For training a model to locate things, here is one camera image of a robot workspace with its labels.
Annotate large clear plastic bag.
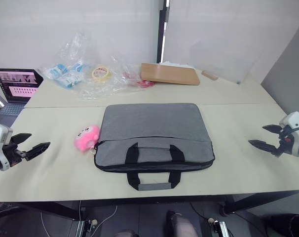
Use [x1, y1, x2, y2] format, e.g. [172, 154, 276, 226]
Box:
[37, 31, 97, 87]

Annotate crumpled clear plastic bag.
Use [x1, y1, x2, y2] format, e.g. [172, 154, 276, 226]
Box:
[76, 55, 155, 100]

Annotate yellow tape roll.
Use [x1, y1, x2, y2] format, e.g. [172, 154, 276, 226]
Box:
[91, 65, 112, 83]

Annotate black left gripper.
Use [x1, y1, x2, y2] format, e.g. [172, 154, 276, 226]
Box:
[2, 133, 51, 168]

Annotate open dark laptop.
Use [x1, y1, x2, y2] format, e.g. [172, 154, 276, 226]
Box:
[0, 68, 44, 129]

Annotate white paper sheet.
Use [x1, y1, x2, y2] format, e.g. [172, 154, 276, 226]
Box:
[161, 60, 197, 70]

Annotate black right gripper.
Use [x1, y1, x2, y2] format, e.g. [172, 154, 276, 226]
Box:
[248, 124, 292, 158]

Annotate pink plush mouse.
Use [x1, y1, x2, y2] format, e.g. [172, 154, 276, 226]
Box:
[74, 124, 101, 154]

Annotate silver metal rail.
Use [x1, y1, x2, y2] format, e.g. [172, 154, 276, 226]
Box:
[76, 219, 99, 237]
[207, 217, 229, 237]

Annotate grey laptop bag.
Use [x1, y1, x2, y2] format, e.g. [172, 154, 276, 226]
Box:
[93, 103, 216, 192]

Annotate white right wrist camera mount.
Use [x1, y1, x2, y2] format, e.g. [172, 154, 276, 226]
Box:
[279, 111, 299, 158]

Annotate black floor cable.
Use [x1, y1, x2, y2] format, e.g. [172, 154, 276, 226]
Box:
[188, 202, 216, 221]

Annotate red items in plastic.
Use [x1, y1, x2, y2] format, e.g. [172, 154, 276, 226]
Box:
[123, 71, 155, 89]

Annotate blue white packet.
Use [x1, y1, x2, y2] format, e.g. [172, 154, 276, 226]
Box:
[71, 63, 91, 73]
[48, 63, 68, 79]
[55, 70, 82, 89]

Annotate light wooden board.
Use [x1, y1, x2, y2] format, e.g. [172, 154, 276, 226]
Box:
[140, 63, 201, 86]

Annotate black vertical pillar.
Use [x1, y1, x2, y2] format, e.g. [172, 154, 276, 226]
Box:
[156, 0, 171, 65]

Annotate dark rounded shape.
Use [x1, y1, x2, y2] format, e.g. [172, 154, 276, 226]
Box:
[166, 210, 198, 237]
[262, 213, 299, 237]
[114, 229, 141, 237]

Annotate black table frame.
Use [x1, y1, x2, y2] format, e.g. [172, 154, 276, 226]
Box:
[0, 189, 299, 222]

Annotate small wooden block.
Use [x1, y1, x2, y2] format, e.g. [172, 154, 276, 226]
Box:
[201, 70, 219, 81]

